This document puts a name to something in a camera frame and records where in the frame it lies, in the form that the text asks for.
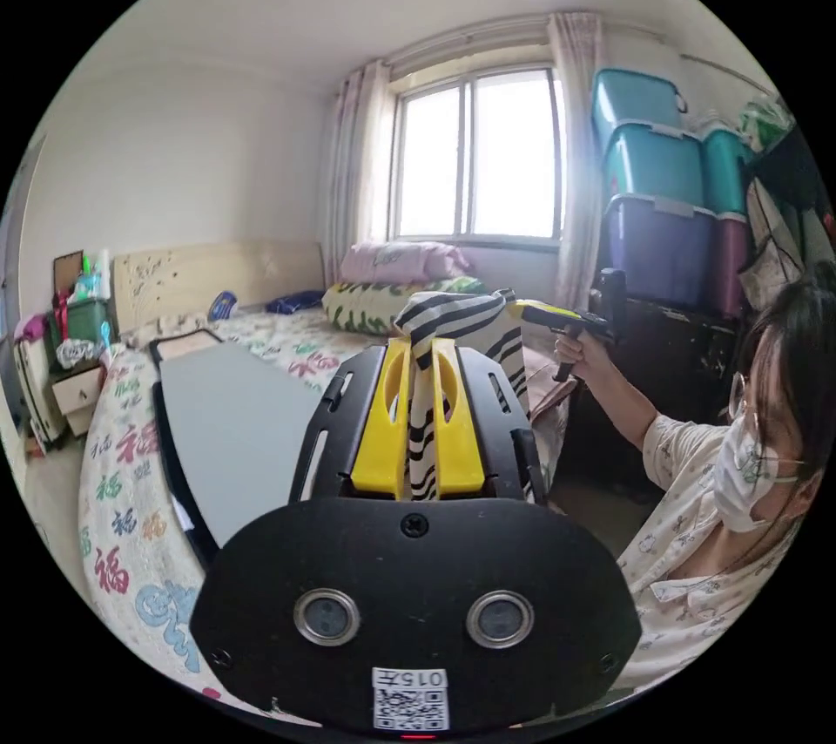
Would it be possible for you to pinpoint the nightstand with green box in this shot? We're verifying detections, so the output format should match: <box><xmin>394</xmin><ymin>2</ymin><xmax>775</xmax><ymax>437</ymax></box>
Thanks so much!
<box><xmin>49</xmin><ymin>248</ymin><xmax>118</xmax><ymax>439</ymax></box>

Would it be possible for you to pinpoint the black and white striped t-shirt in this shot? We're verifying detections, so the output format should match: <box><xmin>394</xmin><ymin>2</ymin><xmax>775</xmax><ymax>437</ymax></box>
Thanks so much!
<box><xmin>394</xmin><ymin>287</ymin><xmax>531</xmax><ymax>504</ymax></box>

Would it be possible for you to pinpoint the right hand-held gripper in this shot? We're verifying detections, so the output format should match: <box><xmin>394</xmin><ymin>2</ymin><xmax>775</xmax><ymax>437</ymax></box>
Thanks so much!
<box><xmin>516</xmin><ymin>297</ymin><xmax>607</xmax><ymax>384</ymax></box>

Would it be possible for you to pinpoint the pale pink curtain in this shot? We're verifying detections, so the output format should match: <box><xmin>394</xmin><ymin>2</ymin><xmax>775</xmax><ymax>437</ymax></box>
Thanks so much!
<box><xmin>325</xmin><ymin>58</ymin><xmax>394</xmax><ymax>289</ymax></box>
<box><xmin>545</xmin><ymin>10</ymin><xmax>607</xmax><ymax>315</ymax></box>

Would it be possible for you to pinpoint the person's right forearm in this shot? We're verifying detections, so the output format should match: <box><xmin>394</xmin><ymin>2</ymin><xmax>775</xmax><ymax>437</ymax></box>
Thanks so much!
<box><xmin>586</xmin><ymin>354</ymin><xmax>662</xmax><ymax>452</ymax></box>

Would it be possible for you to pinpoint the pink folded quilt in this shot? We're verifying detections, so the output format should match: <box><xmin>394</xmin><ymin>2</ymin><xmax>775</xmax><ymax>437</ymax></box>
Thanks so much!
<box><xmin>340</xmin><ymin>240</ymin><xmax>473</xmax><ymax>286</ymax></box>

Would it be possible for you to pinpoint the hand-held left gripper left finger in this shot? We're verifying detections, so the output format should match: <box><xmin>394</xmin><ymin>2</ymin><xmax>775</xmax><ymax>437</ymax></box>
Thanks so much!
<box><xmin>350</xmin><ymin>339</ymin><xmax>420</xmax><ymax>501</ymax></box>

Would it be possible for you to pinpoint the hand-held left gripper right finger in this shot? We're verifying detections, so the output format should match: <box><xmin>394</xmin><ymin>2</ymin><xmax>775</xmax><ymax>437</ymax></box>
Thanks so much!
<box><xmin>430</xmin><ymin>341</ymin><xmax>487</xmax><ymax>501</ymax></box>

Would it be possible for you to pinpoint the person's body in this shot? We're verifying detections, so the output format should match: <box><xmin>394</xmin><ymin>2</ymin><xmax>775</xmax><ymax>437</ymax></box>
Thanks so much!
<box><xmin>607</xmin><ymin>263</ymin><xmax>836</xmax><ymax>703</ymax></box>

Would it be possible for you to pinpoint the green leaf print pillow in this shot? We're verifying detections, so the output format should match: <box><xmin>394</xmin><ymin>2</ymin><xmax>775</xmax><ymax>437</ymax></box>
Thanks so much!
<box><xmin>320</xmin><ymin>275</ymin><xmax>486</xmax><ymax>337</ymax></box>

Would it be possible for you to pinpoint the grey folding board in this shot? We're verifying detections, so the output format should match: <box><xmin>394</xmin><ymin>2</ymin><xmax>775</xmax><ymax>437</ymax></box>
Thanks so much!
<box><xmin>148</xmin><ymin>328</ymin><xmax>329</xmax><ymax>565</ymax></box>

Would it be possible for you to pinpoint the person's right hand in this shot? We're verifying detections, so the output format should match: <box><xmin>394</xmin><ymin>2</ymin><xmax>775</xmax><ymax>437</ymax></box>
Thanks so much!
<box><xmin>553</xmin><ymin>330</ymin><xmax>614</xmax><ymax>391</ymax></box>

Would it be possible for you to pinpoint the white suitcase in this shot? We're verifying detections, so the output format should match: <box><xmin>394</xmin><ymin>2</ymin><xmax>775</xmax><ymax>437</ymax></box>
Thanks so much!
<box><xmin>11</xmin><ymin>314</ymin><xmax>69</xmax><ymax>448</ymax></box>

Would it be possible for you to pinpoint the dark blue bag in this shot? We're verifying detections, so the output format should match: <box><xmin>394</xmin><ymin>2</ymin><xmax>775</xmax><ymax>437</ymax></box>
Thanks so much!
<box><xmin>263</xmin><ymin>291</ymin><xmax>327</xmax><ymax>316</ymax></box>

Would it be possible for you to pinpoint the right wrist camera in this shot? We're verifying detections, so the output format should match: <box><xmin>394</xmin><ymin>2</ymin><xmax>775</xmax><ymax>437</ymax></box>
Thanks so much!
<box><xmin>600</xmin><ymin>267</ymin><xmax>628</xmax><ymax>328</ymax></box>

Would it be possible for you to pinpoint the window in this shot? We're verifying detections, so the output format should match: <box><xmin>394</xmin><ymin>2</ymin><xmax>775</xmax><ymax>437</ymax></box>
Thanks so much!
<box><xmin>388</xmin><ymin>63</ymin><xmax>565</xmax><ymax>247</ymax></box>

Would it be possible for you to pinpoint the bed with printed sheet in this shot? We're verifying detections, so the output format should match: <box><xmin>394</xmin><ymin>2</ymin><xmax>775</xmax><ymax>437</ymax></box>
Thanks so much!
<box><xmin>77</xmin><ymin>237</ymin><xmax>577</xmax><ymax>703</ymax></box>

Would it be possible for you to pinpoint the dark cabinet with storage boxes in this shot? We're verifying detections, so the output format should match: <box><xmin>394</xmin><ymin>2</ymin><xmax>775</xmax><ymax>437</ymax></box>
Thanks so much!
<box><xmin>569</xmin><ymin>67</ymin><xmax>758</xmax><ymax>500</ymax></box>

